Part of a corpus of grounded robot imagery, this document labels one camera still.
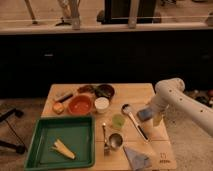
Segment blue sponge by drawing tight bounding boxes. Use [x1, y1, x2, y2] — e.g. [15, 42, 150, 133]
[137, 107, 153, 122]

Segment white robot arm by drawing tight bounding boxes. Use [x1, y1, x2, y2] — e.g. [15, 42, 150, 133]
[149, 78, 213, 137]

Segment green plastic cup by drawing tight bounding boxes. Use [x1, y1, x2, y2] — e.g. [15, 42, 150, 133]
[112, 114, 125, 130]

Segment metal cup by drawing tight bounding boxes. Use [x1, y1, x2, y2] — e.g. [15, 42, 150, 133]
[109, 133, 123, 150]

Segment white cup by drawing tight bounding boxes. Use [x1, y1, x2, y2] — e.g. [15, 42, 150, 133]
[94, 97, 109, 113]

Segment grey blue cloth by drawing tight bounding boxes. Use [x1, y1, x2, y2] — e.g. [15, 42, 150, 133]
[123, 146, 151, 171]

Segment metal spoon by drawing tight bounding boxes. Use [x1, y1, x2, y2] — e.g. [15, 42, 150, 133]
[102, 123, 110, 155]

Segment dark brown bowl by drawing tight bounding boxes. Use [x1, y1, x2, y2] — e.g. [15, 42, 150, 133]
[95, 84, 115, 99]

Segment dark red plate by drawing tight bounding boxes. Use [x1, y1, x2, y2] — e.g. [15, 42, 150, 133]
[77, 85, 95, 93]

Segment orange bowl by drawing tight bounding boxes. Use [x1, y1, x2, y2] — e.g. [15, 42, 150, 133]
[68, 95, 93, 115]

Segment green plastic tray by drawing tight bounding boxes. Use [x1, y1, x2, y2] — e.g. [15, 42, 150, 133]
[24, 116, 95, 171]

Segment orange round toy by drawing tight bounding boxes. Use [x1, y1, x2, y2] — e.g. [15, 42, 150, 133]
[52, 102, 64, 114]

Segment black stand legs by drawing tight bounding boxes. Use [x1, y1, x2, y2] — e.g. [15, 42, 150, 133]
[0, 107, 27, 155]

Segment black handled ladle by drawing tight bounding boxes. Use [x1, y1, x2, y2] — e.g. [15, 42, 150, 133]
[121, 104, 148, 141]

